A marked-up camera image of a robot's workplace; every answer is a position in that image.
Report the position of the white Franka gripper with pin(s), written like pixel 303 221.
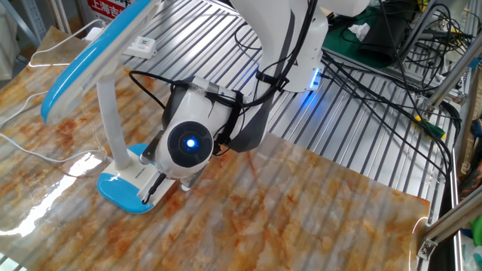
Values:
pixel 152 148

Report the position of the blue white desk lamp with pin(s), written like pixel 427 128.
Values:
pixel 113 190

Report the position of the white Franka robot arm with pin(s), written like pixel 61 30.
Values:
pixel 196 109

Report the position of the orange marble pattern mat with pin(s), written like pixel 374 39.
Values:
pixel 263 211

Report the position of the white power strip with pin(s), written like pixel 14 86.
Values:
pixel 141 47

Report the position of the red white sign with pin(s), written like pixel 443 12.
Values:
pixel 107 8

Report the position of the green cutting mat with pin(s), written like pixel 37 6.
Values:
pixel 339 45

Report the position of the crumpled white tissue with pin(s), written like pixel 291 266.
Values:
pixel 359 32

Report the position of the black bag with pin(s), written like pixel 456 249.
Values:
pixel 384 37

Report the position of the grey perforated angle post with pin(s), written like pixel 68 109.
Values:
pixel 34 19

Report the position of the metal corner bracket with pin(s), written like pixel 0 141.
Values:
pixel 426 249

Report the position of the aluminium frame beam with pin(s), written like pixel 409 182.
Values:
pixel 452 222
pixel 452 75

